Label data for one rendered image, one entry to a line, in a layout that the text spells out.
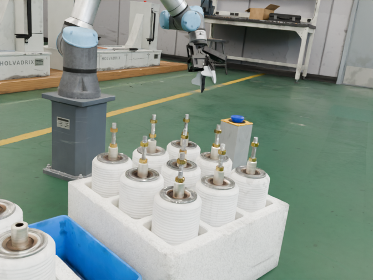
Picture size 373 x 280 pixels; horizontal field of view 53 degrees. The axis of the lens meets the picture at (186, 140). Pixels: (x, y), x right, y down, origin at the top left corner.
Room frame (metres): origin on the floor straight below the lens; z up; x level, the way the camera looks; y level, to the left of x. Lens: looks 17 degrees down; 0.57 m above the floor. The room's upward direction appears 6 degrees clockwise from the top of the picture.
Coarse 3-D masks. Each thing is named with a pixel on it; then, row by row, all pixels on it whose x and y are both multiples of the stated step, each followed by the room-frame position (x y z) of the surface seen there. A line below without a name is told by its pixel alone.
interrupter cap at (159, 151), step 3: (138, 147) 0.94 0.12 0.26; (141, 147) 0.95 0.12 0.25; (156, 147) 0.96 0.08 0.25; (159, 147) 0.96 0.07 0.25; (138, 150) 0.92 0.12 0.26; (141, 150) 0.92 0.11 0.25; (156, 150) 0.94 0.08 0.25; (159, 150) 0.94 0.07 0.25; (162, 150) 0.94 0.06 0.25; (141, 153) 0.90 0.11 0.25; (147, 153) 0.90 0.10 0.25; (150, 153) 0.90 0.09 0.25; (153, 153) 0.91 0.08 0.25; (156, 153) 0.91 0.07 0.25; (159, 153) 0.91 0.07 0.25; (162, 153) 0.91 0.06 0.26
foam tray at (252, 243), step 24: (72, 192) 0.83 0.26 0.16; (72, 216) 0.83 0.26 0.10; (96, 216) 0.75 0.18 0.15; (120, 216) 0.70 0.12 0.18; (240, 216) 0.77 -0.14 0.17; (264, 216) 0.77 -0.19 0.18; (120, 240) 0.68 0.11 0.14; (144, 240) 0.63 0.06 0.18; (192, 240) 0.64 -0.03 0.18; (216, 240) 0.66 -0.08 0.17; (240, 240) 0.72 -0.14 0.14; (264, 240) 0.78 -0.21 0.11; (144, 264) 0.62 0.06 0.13; (168, 264) 0.58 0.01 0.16; (192, 264) 0.61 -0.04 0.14; (216, 264) 0.66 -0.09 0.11; (240, 264) 0.73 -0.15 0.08; (264, 264) 0.80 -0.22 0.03
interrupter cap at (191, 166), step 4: (172, 160) 0.87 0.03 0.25; (176, 160) 0.87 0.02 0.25; (188, 160) 0.88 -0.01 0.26; (168, 164) 0.84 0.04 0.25; (172, 164) 0.84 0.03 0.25; (176, 164) 0.85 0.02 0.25; (188, 164) 0.86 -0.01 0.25; (192, 164) 0.85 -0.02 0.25; (196, 164) 0.85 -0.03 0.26; (172, 168) 0.82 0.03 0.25; (176, 168) 0.81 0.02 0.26; (184, 168) 0.82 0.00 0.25; (188, 168) 0.83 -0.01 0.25; (192, 168) 0.83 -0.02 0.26
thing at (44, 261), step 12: (48, 240) 0.48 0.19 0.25; (48, 252) 0.46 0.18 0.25; (0, 264) 0.42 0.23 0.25; (12, 264) 0.42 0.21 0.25; (24, 264) 0.43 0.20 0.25; (36, 264) 0.44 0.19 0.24; (48, 264) 0.45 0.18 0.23; (0, 276) 0.42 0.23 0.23; (12, 276) 0.42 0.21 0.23; (24, 276) 0.43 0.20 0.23; (36, 276) 0.44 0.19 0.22; (48, 276) 0.45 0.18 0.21
